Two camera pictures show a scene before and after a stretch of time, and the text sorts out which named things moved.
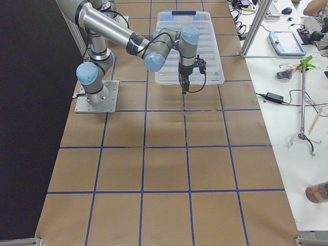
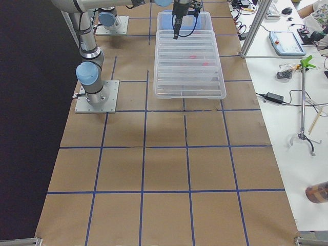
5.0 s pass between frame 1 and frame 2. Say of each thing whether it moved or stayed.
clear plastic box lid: moved
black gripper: moved
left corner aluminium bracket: stayed
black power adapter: stayed
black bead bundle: stayed
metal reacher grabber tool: stayed
